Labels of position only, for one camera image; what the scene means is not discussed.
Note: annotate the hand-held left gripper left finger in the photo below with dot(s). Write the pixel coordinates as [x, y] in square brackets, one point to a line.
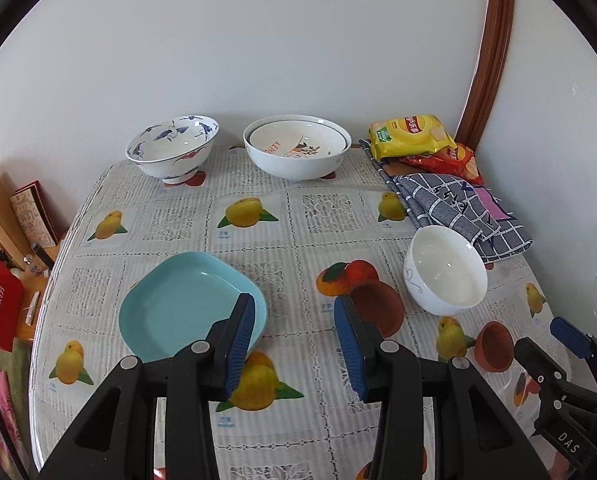
[238, 345]

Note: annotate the plain white bowl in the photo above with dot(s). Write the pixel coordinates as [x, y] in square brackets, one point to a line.
[443, 270]

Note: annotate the large white bowl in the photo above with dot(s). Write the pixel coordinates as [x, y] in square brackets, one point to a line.
[298, 167]

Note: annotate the small white tube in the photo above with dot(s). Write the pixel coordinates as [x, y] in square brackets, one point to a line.
[31, 307]

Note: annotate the brown wooden door frame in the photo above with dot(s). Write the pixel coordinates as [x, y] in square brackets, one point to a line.
[493, 35]

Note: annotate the blue patterned white bowl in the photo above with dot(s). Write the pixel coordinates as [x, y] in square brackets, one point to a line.
[178, 165]

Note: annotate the fruit print tablecloth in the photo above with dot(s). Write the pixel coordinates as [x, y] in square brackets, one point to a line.
[298, 240]

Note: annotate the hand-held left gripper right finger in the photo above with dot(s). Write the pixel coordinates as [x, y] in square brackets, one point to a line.
[351, 350]

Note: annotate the red chip bag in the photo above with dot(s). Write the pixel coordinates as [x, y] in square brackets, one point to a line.
[443, 160]

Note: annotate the white bowl with orange print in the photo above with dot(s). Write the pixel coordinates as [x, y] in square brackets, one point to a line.
[288, 140]

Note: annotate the grey checked cloth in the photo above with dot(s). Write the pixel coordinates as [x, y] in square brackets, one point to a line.
[443, 205]

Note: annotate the small brown bowl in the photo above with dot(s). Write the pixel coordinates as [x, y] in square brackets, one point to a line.
[493, 347]
[381, 305]

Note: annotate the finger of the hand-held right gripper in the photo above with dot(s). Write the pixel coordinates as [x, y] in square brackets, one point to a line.
[533, 355]
[570, 337]

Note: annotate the brown patterned book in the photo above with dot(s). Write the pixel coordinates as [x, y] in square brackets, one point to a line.
[31, 215]

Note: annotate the teal square plate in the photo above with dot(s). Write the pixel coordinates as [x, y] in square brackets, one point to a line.
[178, 305]

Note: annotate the yellow chip bag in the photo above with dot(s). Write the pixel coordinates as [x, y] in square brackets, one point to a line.
[408, 135]

